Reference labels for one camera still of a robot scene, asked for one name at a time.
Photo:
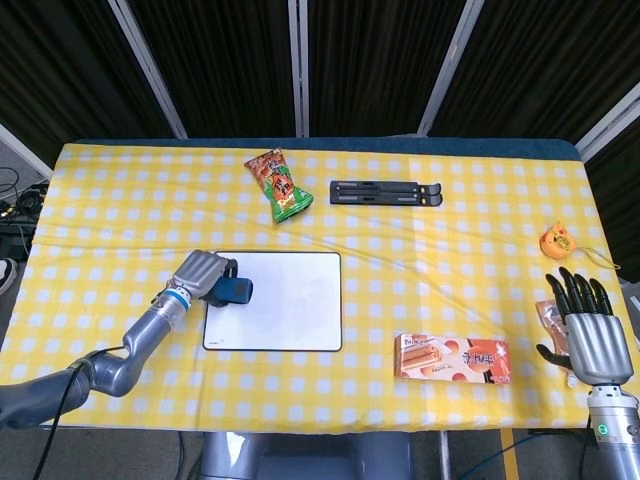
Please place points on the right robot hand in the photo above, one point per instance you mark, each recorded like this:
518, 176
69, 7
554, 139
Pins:
592, 345

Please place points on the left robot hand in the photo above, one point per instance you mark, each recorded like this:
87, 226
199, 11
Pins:
205, 276

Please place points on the blue whiteboard eraser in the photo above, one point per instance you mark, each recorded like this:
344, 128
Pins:
234, 289

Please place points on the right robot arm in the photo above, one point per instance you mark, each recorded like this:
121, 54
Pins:
612, 435

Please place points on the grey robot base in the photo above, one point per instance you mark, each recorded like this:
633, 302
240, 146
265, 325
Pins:
305, 455

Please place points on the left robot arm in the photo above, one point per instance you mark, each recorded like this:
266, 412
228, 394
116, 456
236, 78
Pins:
100, 360

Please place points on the small clear snack packet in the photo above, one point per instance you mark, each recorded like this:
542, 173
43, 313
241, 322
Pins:
552, 322

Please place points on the white drawing board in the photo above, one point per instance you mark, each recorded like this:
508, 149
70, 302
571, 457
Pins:
285, 302

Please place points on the orange round toy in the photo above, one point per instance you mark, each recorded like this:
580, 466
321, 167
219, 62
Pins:
557, 241

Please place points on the green orange snack bag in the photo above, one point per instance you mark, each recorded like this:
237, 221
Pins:
278, 185

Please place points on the yellow checkered tablecloth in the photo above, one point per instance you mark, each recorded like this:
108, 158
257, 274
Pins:
320, 225

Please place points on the orange biscuit box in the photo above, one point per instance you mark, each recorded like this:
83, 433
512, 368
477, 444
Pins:
452, 359

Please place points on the black folding stand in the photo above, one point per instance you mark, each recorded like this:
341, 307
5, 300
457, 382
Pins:
385, 193

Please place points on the black white shoe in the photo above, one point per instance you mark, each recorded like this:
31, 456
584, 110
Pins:
6, 275

